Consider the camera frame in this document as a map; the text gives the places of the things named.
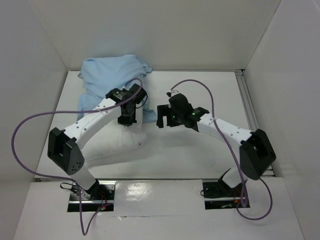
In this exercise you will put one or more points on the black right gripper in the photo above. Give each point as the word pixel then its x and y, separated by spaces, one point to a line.
pixel 163 115

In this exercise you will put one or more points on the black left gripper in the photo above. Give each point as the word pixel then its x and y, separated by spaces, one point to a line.
pixel 127 121

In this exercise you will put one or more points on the white pillow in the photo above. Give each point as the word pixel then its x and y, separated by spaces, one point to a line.
pixel 114 139

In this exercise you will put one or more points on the light blue pillowcase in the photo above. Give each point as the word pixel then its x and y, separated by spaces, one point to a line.
pixel 102 74

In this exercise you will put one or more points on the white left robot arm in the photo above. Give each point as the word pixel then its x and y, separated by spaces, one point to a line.
pixel 65 145

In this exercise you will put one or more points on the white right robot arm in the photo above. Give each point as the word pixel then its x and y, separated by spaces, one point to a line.
pixel 228 133

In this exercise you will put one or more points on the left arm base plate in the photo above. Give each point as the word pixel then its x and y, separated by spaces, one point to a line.
pixel 103 199

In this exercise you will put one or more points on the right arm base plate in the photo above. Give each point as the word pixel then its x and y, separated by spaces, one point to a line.
pixel 218 195

